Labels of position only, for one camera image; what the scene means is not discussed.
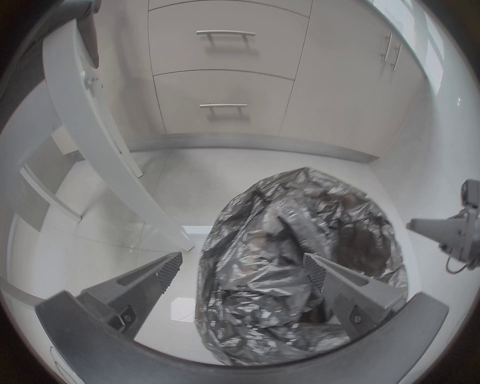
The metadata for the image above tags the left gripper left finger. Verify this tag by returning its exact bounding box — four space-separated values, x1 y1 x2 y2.
76 252 184 337

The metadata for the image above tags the grey padded white-legged chair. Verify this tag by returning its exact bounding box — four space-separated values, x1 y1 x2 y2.
0 0 196 304

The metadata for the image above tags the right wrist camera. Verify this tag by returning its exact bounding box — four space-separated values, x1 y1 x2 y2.
455 179 480 222

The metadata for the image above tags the black plastic bag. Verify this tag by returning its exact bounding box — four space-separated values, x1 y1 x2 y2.
197 167 409 366

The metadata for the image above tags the beige cabinet with drawers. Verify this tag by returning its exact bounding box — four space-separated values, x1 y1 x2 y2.
92 0 436 163

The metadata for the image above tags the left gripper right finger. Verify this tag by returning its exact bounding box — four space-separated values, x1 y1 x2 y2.
302 252 409 343

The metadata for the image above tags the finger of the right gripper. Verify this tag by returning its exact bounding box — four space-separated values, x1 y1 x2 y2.
406 215 470 261

